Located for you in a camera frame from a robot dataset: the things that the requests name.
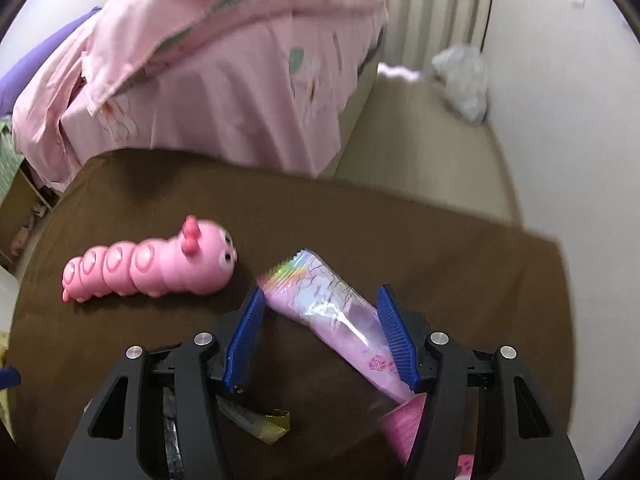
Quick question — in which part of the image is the pink snack packet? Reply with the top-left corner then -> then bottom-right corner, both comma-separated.
380,391 -> 476,480

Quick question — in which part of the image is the light pink foil packet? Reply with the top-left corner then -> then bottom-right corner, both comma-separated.
258,249 -> 414,404

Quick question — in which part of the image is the small gold wrapper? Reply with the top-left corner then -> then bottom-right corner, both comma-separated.
217,396 -> 291,445

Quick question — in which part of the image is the pink caterpillar toy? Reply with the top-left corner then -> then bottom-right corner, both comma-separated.
61,216 -> 238,304

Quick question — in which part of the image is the brown table cloth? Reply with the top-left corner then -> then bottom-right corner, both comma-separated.
8,150 -> 575,479

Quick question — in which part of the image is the wooden nightstand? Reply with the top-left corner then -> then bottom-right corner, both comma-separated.
1,164 -> 58,271

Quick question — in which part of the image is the clear plastic bag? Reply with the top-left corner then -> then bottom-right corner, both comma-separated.
432,44 -> 488,125

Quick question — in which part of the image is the bed with pink sheet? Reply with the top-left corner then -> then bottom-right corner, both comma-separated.
12,14 -> 383,191

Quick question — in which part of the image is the pink floral duvet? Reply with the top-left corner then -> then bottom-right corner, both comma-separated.
12,0 -> 391,172

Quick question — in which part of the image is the purple pillow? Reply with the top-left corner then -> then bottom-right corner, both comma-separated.
0,6 -> 101,117

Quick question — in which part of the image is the striped beige curtain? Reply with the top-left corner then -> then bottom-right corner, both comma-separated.
382,0 -> 491,70

